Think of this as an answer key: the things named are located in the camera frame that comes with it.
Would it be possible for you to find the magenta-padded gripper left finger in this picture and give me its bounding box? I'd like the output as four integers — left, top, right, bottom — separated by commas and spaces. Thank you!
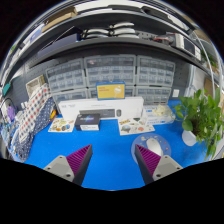
43, 144, 94, 187

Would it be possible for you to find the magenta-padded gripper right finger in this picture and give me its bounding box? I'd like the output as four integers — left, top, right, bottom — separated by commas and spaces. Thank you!
134, 144, 184, 186

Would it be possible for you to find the colourful sticker sheet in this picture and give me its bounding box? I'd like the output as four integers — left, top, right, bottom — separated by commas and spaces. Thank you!
118, 116, 156, 136
47, 117, 75, 134

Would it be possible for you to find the navy polka dot cloth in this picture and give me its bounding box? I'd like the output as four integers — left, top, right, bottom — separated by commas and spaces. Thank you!
9, 96, 58, 163

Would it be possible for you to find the white blue glove box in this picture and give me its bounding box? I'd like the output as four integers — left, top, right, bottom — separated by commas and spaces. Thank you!
142, 104, 176, 127

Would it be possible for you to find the small black box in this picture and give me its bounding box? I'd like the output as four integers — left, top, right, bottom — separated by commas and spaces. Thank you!
73, 113, 102, 132

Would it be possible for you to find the small yellow object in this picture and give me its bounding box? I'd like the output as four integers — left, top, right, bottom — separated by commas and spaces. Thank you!
49, 109, 58, 121

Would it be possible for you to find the green plant in white pot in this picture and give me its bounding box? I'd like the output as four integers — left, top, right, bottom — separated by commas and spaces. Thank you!
173, 87, 224, 161

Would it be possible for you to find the red blue checkered cloth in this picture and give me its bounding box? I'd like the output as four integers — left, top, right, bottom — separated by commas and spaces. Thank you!
18, 83, 51, 144

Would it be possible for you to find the white keyboard box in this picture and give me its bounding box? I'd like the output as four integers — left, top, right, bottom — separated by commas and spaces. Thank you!
58, 96, 145, 122

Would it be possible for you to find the small purple object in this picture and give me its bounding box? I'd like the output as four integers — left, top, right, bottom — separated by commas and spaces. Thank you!
5, 105, 17, 123

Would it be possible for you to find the white plastic basket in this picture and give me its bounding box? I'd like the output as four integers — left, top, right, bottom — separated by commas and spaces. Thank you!
25, 74, 46, 98

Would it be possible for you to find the yellow and blue box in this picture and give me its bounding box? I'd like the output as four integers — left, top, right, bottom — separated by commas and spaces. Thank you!
95, 80, 127, 101

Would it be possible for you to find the white metal shelf rack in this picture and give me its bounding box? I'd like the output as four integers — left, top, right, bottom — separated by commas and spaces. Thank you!
189, 29, 224, 101

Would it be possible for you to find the dark wall shelf unit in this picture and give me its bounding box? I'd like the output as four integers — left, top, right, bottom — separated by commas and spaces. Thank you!
1, 4, 214, 73

